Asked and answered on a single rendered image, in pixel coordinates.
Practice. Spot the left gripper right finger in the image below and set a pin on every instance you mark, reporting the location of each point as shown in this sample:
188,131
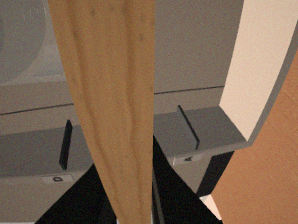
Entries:
177,203

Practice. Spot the light brown wooden board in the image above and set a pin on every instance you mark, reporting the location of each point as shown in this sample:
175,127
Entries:
107,51

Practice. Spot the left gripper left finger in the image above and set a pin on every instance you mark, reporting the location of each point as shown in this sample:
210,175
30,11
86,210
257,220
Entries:
81,203

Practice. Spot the pale grey bottle with grey ribbed cap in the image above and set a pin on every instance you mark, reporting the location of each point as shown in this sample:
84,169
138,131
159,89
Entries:
28,47

